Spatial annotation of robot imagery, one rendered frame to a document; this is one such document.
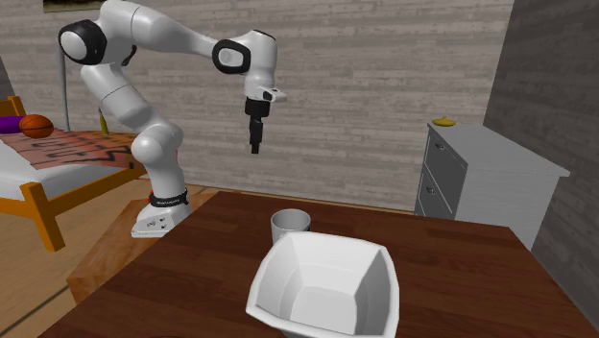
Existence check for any grey chest of drawers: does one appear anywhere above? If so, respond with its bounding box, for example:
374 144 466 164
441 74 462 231
413 122 571 252

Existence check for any purple pillow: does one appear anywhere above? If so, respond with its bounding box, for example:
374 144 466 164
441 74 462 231
0 115 26 135

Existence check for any orange wooden bed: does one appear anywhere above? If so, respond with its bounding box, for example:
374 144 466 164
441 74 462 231
0 95 150 253

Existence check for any wall picture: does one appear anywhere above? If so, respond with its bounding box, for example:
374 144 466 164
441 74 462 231
42 0 108 13

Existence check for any dark wooden table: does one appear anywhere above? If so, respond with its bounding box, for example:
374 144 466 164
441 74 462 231
36 189 599 338

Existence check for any grey cup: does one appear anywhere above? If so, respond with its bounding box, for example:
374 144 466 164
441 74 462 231
270 208 312 246

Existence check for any white square bowl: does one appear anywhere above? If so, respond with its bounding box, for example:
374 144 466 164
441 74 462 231
245 230 401 338

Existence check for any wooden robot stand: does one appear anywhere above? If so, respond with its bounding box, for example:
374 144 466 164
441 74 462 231
65 192 217 305

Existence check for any orange basketball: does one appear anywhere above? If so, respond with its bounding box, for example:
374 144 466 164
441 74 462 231
18 113 55 139

